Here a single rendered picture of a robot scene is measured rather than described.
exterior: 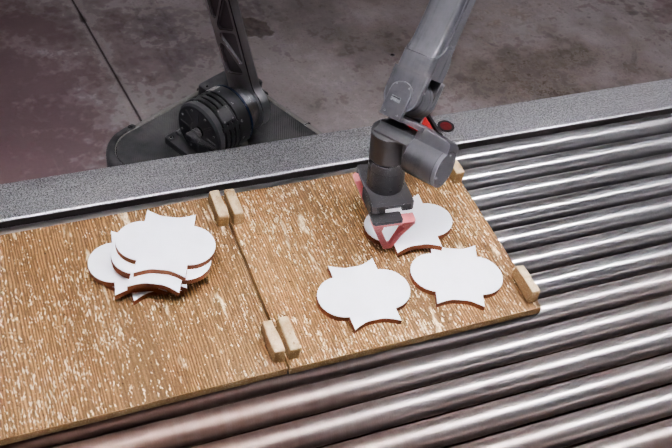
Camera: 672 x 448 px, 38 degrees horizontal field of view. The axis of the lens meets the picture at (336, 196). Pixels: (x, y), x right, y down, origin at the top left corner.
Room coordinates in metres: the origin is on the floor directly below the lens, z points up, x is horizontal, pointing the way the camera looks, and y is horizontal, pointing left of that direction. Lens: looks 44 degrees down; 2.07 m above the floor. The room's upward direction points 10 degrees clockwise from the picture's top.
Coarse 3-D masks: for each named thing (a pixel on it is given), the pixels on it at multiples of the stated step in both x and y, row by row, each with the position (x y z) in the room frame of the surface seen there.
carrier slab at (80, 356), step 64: (0, 256) 0.91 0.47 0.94; (64, 256) 0.93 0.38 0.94; (0, 320) 0.80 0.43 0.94; (64, 320) 0.82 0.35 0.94; (128, 320) 0.84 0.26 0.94; (192, 320) 0.85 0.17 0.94; (256, 320) 0.87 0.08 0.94; (0, 384) 0.70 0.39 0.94; (64, 384) 0.71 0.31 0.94; (128, 384) 0.73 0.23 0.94; (192, 384) 0.75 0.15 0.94
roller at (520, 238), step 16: (608, 208) 1.26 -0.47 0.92; (624, 208) 1.26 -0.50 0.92; (640, 208) 1.27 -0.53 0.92; (656, 208) 1.28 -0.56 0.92; (544, 224) 1.19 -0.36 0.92; (560, 224) 1.20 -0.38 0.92; (576, 224) 1.21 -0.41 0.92; (592, 224) 1.22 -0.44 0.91; (608, 224) 1.23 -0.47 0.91; (624, 224) 1.24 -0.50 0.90; (640, 224) 1.26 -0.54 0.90; (512, 240) 1.14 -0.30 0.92; (528, 240) 1.15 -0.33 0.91; (544, 240) 1.17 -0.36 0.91; (560, 240) 1.18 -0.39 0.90
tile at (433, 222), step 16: (400, 208) 1.14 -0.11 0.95; (416, 208) 1.14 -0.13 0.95; (432, 208) 1.15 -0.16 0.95; (368, 224) 1.09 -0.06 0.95; (416, 224) 1.11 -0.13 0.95; (432, 224) 1.11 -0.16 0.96; (448, 224) 1.11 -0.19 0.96; (400, 240) 1.06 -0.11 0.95; (416, 240) 1.07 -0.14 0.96; (432, 240) 1.07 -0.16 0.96
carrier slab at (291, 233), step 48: (240, 192) 1.13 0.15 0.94; (288, 192) 1.14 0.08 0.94; (336, 192) 1.16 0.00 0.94; (432, 192) 1.20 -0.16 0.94; (240, 240) 1.02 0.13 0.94; (288, 240) 1.04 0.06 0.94; (336, 240) 1.06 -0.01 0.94; (480, 240) 1.11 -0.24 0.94; (288, 288) 0.94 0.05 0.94; (336, 336) 0.87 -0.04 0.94; (384, 336) 0.89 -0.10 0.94; (432, 336) 0.91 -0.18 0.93
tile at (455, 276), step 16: (432, 256) 1.05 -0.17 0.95; (448, 256) 1.05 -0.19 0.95; (464, 256) 1.06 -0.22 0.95; (416, 272) 1.01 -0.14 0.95; (432, 272) 1.02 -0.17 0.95; (448, 272) 1.02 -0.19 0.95; (464, 272) 1.03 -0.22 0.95; (480, 272) 1.03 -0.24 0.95; (496, 272) 1.04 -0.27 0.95; (432, 288) 0.98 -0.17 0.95; (448, 288) 0.99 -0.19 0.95; (464, 288) 0.99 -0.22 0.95; (480, 288) 1.00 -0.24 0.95; (496, 288) 1.01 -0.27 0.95; (480, 304) 0.97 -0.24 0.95
